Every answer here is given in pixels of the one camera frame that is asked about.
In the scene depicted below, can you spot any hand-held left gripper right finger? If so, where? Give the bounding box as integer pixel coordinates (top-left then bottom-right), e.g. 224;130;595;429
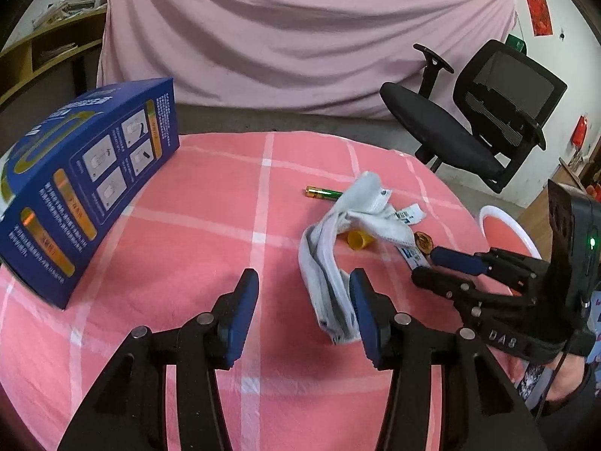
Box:
348;268;548;451

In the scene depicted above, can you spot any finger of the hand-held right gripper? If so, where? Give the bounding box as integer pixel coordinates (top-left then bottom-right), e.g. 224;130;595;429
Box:
411;267;517;325
431;245;548;298

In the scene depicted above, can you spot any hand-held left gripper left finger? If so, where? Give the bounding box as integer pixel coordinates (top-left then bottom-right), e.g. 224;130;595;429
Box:
57;268;260;451

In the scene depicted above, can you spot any white blue printed sachet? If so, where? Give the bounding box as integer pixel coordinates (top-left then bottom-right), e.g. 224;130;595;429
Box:
399;243;430;268
392;203;429;224

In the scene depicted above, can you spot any orange plastic bin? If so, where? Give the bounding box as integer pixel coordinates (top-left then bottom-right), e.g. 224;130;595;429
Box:
478;204;548;268

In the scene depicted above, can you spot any white grey cloth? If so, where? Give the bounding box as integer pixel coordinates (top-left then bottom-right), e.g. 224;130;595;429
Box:
299;172;416;346

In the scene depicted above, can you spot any yellow plastic cap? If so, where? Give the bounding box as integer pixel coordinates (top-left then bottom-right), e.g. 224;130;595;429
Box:
346;230;376;250

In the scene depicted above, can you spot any green gold battery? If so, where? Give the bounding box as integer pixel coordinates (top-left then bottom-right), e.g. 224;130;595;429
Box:
304;186;348;199

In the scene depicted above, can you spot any person's right forearm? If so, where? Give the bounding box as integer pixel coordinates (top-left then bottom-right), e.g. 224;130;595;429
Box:
545;352;601;405

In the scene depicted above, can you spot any wooden cabinet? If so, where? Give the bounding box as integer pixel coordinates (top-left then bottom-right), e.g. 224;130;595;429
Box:
516;157;601;245

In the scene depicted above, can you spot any pink checked blanket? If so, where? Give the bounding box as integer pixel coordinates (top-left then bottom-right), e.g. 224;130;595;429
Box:
0;130;536;451

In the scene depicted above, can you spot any black office chair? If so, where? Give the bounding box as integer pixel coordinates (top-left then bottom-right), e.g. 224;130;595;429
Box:
379;39;568;193

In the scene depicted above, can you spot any red hanging ornament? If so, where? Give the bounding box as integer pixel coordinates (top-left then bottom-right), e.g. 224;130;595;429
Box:
571;115;589;146

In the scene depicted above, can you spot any blue cardboard box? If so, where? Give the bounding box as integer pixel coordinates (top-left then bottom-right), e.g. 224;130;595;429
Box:
0;77;180;311

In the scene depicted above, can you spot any pink hanging sheet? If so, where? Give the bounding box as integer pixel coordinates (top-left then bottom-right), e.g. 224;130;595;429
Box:
96;0;518;120

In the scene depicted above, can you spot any wooden shelf unit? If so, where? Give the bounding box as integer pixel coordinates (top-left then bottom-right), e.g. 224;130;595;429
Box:
0;7;108;109

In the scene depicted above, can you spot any stack of books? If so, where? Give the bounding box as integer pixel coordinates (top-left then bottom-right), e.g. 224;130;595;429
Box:
32;0;108;29

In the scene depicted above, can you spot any black cable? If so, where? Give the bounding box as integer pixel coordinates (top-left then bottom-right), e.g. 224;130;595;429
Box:
533;338;576;419

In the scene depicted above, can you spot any red paper wall decoration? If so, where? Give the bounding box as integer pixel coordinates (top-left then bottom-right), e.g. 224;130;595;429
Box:
525;0;551;37

